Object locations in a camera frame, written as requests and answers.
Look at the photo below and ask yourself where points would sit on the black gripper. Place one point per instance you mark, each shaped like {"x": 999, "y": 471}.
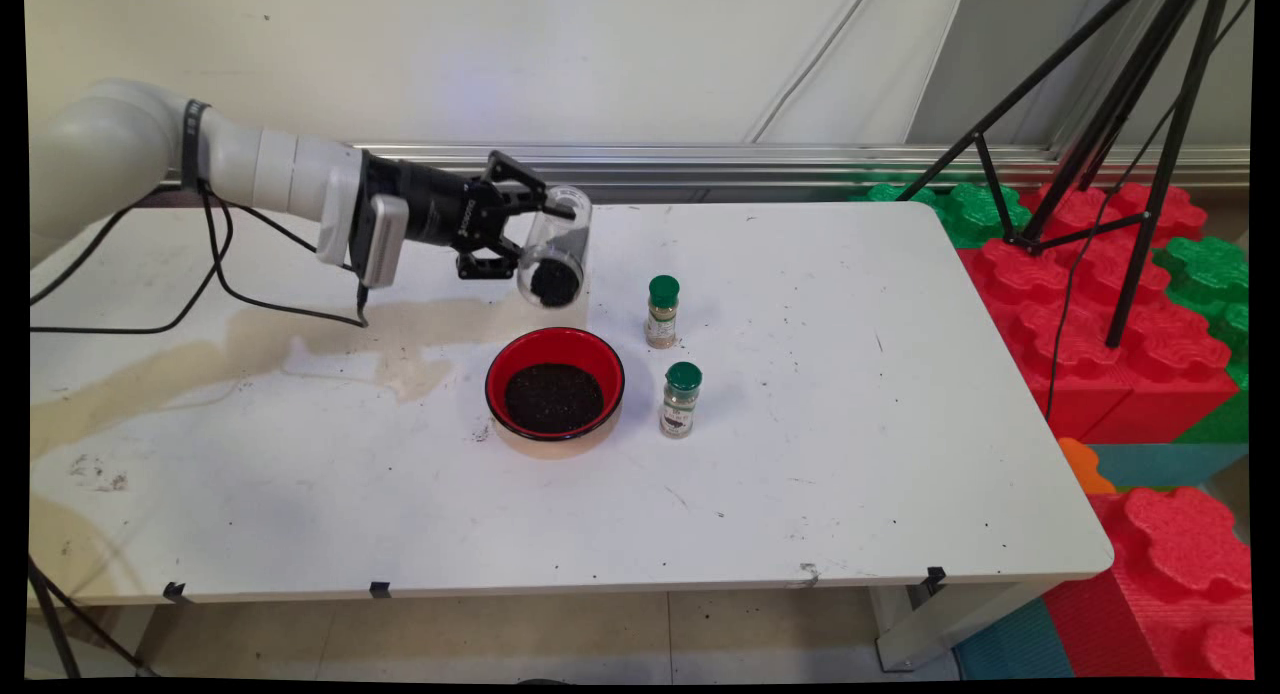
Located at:
{"x": 440, "y": 209}

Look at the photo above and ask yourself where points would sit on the clear plastic jar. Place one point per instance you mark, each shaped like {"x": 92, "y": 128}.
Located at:
{"x": 565, "y": 234}

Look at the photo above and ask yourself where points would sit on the black seeds heap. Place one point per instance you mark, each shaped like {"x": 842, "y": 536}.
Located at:
{"x": 551, "y": 399}
{"x": 555, "y": 284}

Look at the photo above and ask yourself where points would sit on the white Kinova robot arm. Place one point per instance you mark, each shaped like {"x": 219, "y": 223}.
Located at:
{"x": 110, "y": 144}

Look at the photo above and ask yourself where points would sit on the red bowl black rim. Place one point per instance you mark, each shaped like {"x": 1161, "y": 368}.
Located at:
{"x": 520, "y": 359}

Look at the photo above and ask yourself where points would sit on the green-capped beige powder spice bottle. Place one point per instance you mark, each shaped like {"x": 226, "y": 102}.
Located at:
{"x": 662, "y": 319}

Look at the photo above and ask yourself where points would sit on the green-capped dark label spice bottle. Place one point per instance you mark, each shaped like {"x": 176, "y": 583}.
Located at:
{"x": 680, "y": 404}

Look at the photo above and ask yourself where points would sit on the green foam block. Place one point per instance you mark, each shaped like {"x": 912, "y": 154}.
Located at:
{"x": 975, "y": 214}
{"x": 1205, "y": 264}

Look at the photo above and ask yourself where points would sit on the white table leg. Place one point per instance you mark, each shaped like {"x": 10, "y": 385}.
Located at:
{"x": 110, "y": 634}
{"x": 930, "y": 634}

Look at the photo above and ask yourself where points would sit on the large red foam block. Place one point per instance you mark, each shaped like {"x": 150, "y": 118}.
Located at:
{"x": 1090, "y": 374}

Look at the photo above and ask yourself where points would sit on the orange foam piece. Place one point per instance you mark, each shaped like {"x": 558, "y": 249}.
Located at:
{"x": 1080, "y": 464}

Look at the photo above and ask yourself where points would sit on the black tripod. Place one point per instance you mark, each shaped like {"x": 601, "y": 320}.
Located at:
{"x": 1155, "y": 174}

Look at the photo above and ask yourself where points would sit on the teal foam mat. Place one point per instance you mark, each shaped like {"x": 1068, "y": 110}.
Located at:
{"x": 1020, "y": 644}
{"x": 1160, "y": 466}

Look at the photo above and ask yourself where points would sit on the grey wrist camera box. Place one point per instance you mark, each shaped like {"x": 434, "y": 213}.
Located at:
{"x": 385, "y": 239}

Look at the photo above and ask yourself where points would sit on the aluminium wall rail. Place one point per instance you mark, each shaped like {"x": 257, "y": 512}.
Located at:
{"x": 750, "y": 164}

